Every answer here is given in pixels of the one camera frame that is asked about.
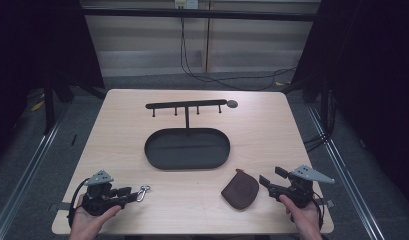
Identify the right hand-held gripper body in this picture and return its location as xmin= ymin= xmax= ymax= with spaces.
xmin=269 ymin=164 xmax=336 ymax=209

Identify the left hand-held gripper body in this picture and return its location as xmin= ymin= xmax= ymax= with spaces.
xmin=81 ymin=169 xmax=128 ymax=216

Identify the silver carabiner keychain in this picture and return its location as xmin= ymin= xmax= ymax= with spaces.
xmin=136 ymin=185 xmax=151 ymax=203

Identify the brown leather pouch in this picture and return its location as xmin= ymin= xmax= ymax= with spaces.
xmin=220 ymin=168 xmax=260 ymax=211

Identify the black hook rack with tray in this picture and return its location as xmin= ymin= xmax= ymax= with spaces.
xmin=144 ymin=99 xmax=239 ymax=171

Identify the person's left hand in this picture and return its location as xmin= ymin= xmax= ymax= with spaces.
xmin=68 ymin=194 xmax=122 ymax=240

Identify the person's right hand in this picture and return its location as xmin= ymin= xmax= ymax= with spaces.
xmin=279 ymin=194 xmax=324 ymax=240

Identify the black curtain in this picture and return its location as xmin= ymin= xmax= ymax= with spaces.
xmin=0 ymin=0 xmax=105 ymax=168
xmin=290 ymin=0 xmax=409 ymax=209

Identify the black horizontal metal bar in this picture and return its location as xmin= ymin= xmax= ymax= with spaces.
xmin=81 ymin=8 xmax=318 ymax=23

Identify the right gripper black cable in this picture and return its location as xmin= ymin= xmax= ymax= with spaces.
xmin=311 ymin=196 xmax=326 ymax=231

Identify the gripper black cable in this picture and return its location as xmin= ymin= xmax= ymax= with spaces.
xmin=67 ymin=178 xmax=90 ymax=228
xmin=311 ymin=196 xmax=326 ymax=231

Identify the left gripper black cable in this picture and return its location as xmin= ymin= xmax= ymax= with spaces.
xmin=67 ymin=178 xmax=90 ymax=228

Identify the black floor cable bundle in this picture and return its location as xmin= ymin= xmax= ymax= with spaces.
xmin=303 ymin=89 xmax=337 ymax=153

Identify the metal floor rail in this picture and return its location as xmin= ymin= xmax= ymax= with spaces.
xmin=0 ymin=109 xmax=68 ymax=240
xmin=306 ymin=105 xmax=388 ymax=240

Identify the black hanging wall cable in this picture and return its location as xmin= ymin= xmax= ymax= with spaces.
xmin=179 ymin=16 xmax=298 ymax=92

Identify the white wall outlet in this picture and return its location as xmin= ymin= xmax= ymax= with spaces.
xmin=174 ymin=0 xmax=200 ymax=10

